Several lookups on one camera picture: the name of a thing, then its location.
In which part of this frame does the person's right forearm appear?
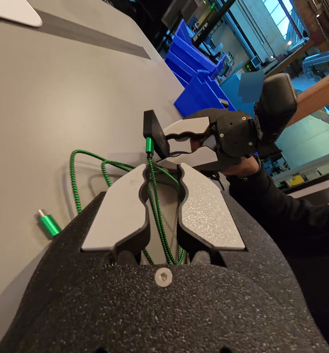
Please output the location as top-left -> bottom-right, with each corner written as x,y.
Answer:
226,163 -> 329,249

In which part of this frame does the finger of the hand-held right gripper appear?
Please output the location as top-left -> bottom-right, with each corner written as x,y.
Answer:
162,116 -> 211,141
156,146 -> 219,170

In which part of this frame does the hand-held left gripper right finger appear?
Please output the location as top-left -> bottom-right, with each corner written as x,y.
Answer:
177,162 -> 246,251

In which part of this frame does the white stand base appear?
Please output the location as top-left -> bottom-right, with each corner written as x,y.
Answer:
0,0 -> 43,27

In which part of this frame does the dark grey power bank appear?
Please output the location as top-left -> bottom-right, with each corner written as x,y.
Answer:
143,110 -> 170,159

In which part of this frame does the teal panel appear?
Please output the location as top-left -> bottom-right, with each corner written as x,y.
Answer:
220,62 -> 264,111

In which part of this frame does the person's right hand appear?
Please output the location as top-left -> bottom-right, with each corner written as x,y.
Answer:
222,154 -> 261,179

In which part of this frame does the green braided USB cable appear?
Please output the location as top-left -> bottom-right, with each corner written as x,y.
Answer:
37,137 -> 185,265

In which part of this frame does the person's black clothing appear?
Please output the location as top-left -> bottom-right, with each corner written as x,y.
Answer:
236,204 -> 329,353

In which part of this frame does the wooden post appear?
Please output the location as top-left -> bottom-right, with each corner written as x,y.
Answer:
287,74 -> 329,128

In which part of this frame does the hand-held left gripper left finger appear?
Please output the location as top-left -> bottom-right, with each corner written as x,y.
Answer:
81,164 -> 151,252

